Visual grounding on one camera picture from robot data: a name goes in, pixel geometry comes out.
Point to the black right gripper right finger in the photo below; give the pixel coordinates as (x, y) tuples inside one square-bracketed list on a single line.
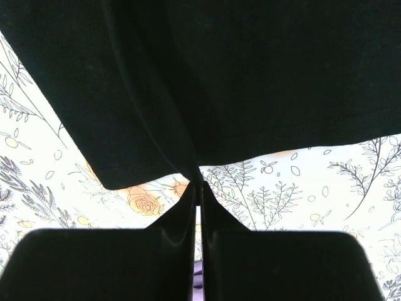
[(242, 264)]

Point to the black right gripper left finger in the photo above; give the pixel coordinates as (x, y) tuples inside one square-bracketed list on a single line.
[(154, 263)]

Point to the black t shirt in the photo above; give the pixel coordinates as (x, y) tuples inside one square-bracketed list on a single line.
[(151, 88)]

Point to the folded purple t shirt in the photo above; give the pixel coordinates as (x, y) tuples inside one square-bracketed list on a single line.
[(198, 289)]

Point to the floral patterned table mat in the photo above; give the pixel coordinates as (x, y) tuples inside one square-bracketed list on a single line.
[(47, 183)]

